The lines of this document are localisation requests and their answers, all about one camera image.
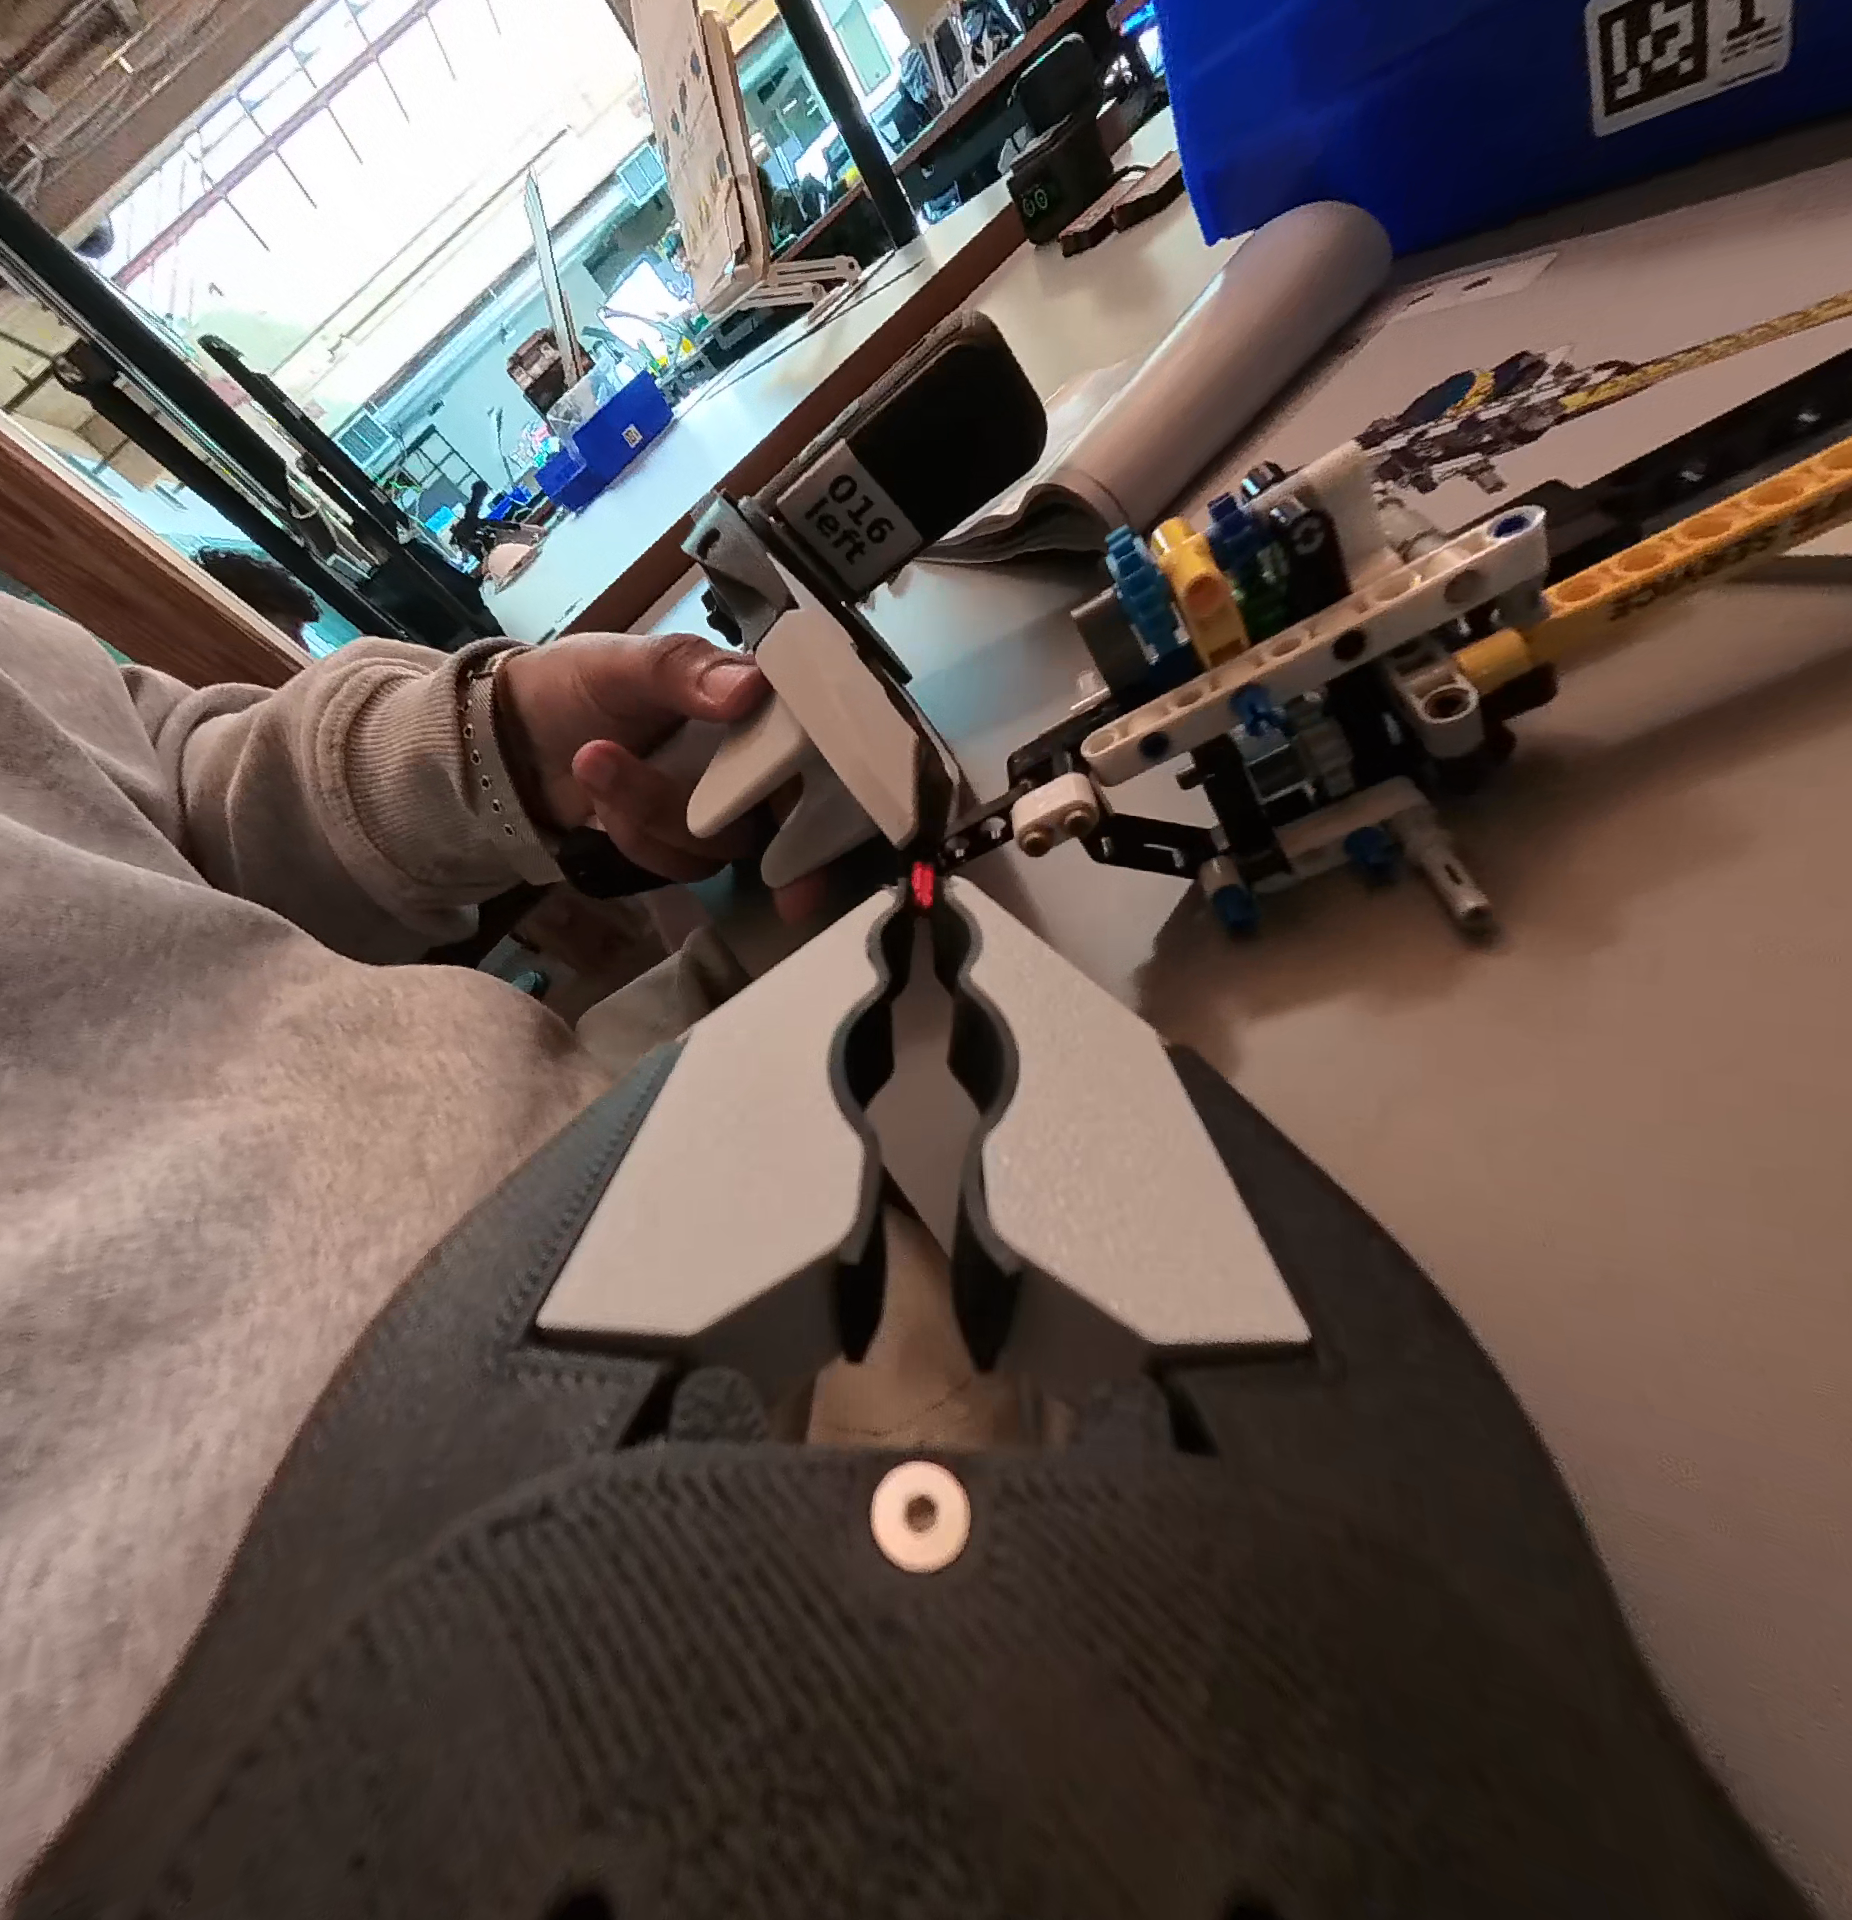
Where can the person's left forearm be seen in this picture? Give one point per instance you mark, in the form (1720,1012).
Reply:
(355,780)

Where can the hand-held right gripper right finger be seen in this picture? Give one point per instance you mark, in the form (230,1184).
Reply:
(1136,1184)

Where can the partly built lego model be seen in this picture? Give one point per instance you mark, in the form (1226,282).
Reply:
(1317,643)

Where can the person's left hand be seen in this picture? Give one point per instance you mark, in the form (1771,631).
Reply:
(610,689)

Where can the black pole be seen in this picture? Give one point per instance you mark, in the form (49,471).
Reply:
(851,134)

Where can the black charger with green rings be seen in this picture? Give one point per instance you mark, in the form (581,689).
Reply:
(1058,188)

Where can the dark camera battery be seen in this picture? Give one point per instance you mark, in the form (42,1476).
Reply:
(1094,224)
(1149,190)

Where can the printed cardboard box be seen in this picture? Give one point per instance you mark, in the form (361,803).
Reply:
(701,134)

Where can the wooden stand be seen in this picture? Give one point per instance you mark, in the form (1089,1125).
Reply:
(791,284)

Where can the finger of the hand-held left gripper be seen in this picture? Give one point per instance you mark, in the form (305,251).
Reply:
(836,750)
(739,780)

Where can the small blue storage bin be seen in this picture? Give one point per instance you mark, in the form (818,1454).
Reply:
(618,435)

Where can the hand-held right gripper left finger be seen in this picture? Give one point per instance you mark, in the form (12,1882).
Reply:
(717,1184)

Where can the black metal frame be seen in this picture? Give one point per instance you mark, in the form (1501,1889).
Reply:
(402,569)

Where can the lego instruction booklet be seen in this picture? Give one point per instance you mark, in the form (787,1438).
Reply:
(1255,299)

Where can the large blue plastic bin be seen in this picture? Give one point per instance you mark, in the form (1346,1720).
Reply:
(1391,120)

